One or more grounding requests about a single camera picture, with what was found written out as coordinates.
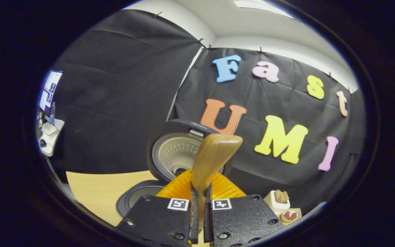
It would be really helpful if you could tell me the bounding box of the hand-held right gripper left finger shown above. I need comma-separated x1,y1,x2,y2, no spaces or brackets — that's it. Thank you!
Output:
116,170,200,247

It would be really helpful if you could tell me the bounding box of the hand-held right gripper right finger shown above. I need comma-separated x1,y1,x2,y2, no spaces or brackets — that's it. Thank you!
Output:
204,172,285,247

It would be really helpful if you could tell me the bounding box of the white round plate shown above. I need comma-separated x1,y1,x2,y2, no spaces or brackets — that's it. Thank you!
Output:
280,208,301,223

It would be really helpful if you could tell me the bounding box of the wooden spoon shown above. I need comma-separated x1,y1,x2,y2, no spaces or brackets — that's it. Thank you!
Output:
191,134,243,220

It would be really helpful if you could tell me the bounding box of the ceiling light panel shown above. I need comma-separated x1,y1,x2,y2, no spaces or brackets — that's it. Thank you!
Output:
234,0,294,17

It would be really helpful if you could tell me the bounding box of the computer monitor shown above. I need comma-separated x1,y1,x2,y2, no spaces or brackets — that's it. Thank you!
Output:
39,70,63,115

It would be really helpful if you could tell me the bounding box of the dark grey rice cooker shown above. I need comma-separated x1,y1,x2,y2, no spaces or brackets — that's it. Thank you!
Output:
116,119,234,218

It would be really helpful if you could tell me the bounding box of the white toaster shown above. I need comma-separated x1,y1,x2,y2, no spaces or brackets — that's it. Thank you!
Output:
263,190,291,215

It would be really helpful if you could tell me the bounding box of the white desk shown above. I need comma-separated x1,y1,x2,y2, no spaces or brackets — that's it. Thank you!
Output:
38,118,65,157

